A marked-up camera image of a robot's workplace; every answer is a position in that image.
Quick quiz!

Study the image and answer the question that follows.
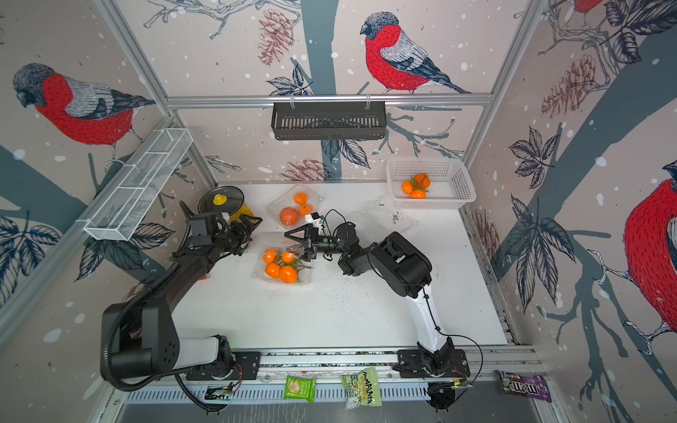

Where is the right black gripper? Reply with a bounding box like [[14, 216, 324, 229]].
[[289, 226, 351, 263]]

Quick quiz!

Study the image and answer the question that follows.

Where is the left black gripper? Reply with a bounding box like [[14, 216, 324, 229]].
[[212, 213, 262, 255]]

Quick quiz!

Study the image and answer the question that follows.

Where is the large orange container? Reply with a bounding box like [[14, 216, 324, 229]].
[[279, 207, 301, 227]]

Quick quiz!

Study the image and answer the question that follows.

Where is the clear plastic container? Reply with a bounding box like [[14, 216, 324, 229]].
[[347, 198, 417, 241], [267, 184, 322, 228], [251, 233, 314, 287]]

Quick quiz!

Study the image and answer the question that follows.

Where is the white plastic basket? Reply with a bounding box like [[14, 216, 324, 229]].
[[386, 158, 477, 210]]

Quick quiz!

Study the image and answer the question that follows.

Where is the reddish orange container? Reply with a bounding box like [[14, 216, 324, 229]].
[[413, 174, 430, 190]]

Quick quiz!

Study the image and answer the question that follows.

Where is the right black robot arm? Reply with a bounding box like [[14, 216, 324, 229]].
[[284, 222, 455, 377]]

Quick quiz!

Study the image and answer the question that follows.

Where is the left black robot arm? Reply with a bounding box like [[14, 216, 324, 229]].
[[100, 213, 263, 392]]

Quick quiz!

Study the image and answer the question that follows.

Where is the yellow pot with black lid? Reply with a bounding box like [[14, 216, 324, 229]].
[[197, 186, 258, 224]]

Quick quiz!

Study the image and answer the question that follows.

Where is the green snack packet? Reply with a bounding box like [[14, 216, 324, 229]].
[[283, 376, 316, 403]]

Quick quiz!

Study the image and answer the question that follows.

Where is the green white snack bag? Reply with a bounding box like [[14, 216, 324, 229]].
[[341, 368, 383, 410]]

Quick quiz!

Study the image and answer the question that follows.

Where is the purple candy bag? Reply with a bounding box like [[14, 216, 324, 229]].
[[495, 370, 552, 403]]

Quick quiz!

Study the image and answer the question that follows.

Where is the black hanging wire basket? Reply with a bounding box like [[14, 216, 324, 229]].
[[271, 102, 387, 141]]

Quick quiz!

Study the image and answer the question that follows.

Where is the white wire mesh shelf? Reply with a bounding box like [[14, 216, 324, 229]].
[[84, 128, 193, 241]]

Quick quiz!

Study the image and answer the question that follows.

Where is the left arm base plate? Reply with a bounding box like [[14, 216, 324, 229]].
[[185, 351, 261, 382]]

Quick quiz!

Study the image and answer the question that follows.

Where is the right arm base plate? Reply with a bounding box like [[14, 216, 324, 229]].
[[392, 349, 471, 379]]

